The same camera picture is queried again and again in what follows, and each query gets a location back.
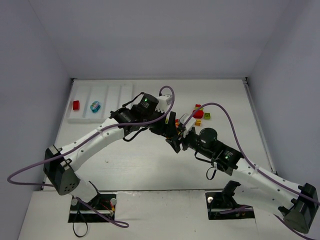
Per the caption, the yellow face lego cube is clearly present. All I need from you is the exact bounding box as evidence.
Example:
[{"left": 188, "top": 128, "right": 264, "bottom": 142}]
[{"left": 194, "top": 119, "right": 202, "bottom": 127}]

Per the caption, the green square lego brick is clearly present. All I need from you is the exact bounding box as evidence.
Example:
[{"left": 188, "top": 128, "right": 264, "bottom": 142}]
[{"left": 203, "top": 112, "right": 211, "bottom": 120}]

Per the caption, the blue printed round lego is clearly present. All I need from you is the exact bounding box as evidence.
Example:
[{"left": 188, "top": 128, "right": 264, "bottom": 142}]
[{"left": 90, "top": 101, "right": 101, "bottom": 113}]

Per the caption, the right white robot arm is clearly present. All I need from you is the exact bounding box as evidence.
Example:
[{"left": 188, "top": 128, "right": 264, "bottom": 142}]
[{"left": 174, "top": 126, "right": 320, "bottom": 234}]

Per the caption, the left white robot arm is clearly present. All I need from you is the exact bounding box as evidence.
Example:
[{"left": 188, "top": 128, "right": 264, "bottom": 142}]
[{"left": 43, "top": 93, "right": 175, "bottom": 203}]

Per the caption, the red rounded lego brick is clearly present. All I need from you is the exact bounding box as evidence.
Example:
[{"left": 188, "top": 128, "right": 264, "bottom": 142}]
[{"left": 192, "top": 110, "right": 204, "bottom": 119}]

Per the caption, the white divided sorting tray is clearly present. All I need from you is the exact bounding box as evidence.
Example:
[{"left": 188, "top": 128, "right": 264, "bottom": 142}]
[{"left": 66, "top": 83, "right": 134, "bottom": 124}]

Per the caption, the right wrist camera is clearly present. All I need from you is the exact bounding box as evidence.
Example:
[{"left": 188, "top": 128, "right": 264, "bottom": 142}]
[{"left": 178, "top": 113, "right": 196, "bottom": 138}]

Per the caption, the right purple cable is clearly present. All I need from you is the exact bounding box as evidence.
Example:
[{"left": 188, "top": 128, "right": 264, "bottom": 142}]
[{"left": 181, "top": 102, "right": 320, "bottom": 240}]

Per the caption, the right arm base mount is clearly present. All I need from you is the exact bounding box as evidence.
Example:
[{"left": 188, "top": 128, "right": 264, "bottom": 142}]
[{"left": 205, "top": 180, "right": 255, "bottom": 221}]

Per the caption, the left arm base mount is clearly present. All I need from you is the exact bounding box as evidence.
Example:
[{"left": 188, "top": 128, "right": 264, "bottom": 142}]
[{"left": 68, "top": 192, "right": 117, "bottom": 223}]

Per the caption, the thin black cable loop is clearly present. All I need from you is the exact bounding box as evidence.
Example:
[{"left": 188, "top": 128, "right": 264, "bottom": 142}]
[{"left": 72, "top": 208, "right": 89, "bottom": 238}]

